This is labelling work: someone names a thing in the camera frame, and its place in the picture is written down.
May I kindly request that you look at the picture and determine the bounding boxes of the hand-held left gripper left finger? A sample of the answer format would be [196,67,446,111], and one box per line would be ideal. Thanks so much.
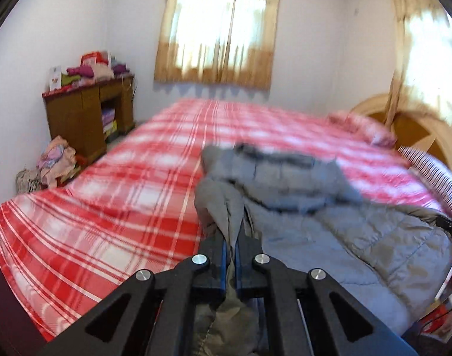
[37,226,228,356]

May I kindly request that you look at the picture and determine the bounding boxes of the white printed card box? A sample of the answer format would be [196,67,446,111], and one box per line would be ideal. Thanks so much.
[49,66,62,91]

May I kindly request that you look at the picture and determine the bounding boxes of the patterned grey bag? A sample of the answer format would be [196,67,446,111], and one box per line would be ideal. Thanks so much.
[15,169,45,194]

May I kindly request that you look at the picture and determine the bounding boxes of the stack of boxes under desk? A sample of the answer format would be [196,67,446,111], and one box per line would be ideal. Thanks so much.
[102,107,118,134]

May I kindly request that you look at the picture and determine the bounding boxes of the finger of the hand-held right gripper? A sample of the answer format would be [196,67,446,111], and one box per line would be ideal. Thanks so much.
[435,215,452,236]

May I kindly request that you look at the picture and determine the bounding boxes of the striped pillow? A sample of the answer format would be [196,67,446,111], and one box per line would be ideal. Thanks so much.
[398,145,452,219]

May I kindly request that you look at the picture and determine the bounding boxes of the grey puffer jacket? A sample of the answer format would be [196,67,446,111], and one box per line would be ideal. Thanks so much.
[192,142,452,356]

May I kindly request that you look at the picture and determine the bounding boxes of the wooden bed headboard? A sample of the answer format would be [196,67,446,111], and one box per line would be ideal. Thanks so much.
[350,94,452,186]

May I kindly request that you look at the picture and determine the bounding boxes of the beige floral window curtain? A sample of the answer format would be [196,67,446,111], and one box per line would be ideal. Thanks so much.
[154,0,282,90]

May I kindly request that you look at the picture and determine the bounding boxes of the red cardboard box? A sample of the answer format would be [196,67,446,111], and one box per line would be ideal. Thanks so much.
[81,50,111,66]

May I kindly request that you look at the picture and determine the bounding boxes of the bed with red plaid cover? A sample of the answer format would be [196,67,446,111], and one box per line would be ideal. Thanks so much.
[0,98,452,342]

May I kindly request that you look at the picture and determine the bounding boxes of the red packet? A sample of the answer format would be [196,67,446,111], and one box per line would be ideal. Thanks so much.
[420,297,452,336]

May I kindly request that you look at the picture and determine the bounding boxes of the pink floral pillow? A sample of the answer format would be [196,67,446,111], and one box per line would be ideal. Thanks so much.
[328,110,397,147]

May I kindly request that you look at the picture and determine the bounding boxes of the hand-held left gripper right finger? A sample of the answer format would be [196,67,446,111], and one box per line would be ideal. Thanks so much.
[233,224,419,356]

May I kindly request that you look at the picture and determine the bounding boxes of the pile of pastel clothes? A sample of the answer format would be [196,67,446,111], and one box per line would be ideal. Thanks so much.
[37,136,78,188]

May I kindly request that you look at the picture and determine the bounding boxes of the beige sheer side curtain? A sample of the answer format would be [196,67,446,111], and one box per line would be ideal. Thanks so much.
[383,0,452,134]

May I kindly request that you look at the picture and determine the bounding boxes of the light pink folded cloth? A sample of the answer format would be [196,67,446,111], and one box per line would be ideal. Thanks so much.
[90,63,113,79]

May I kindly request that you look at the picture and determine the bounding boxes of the brown wooden desk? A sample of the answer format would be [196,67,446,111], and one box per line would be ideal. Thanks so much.
[41,74,135,164]

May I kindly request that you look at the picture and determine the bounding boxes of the magenta folded clothes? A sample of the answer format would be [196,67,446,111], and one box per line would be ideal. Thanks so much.
[66,65,95,77]

